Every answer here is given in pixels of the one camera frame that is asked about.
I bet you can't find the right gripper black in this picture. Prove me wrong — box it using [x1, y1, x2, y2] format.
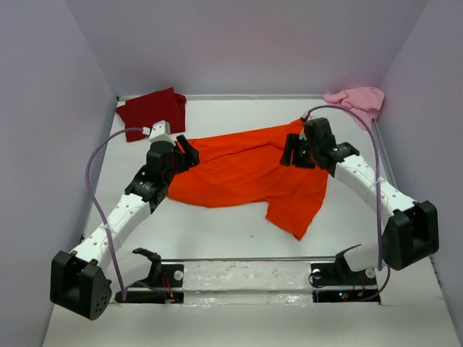
[280, 131, 320, 168]

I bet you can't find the orange t-shirt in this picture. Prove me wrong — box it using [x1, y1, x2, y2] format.
[168, 120, 328, 240]

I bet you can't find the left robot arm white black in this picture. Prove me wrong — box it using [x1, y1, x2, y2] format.
[50, 134, 200, 320]

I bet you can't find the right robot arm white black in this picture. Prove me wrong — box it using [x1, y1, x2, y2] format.
[280, 118, 439, 283]

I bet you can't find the folded dark red t-shirt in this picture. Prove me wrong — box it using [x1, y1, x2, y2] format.
[116, 87, 187, 134]

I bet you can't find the pink t-shirt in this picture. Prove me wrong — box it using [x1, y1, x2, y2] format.
[323, 87, 385, 130]

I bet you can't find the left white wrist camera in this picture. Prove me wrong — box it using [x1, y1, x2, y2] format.
[142, 120, 175, 145]

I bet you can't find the back aluminium rail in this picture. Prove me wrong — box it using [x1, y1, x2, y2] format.
[115, 93, 326, 101]

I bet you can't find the aluminium rail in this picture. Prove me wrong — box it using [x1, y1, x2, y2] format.
[372, 120, 397, 187]
[115, 93, 326, 101]
[162, 256, 336, 262]

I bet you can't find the right aluminium rail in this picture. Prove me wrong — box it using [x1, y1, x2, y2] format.
[372, 120, 397, 187]

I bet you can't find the front aluminium rail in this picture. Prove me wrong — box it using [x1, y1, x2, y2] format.
[162, 256, 336, 262]

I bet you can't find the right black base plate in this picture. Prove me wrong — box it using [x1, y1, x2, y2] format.
[307, 262, 381, 304]

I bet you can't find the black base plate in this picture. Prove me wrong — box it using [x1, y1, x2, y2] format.
[113, 262, 184, 304]
[307, 262, 381, 304]

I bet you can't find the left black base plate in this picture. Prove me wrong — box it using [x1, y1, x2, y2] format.
[113, 262, 184, 304]

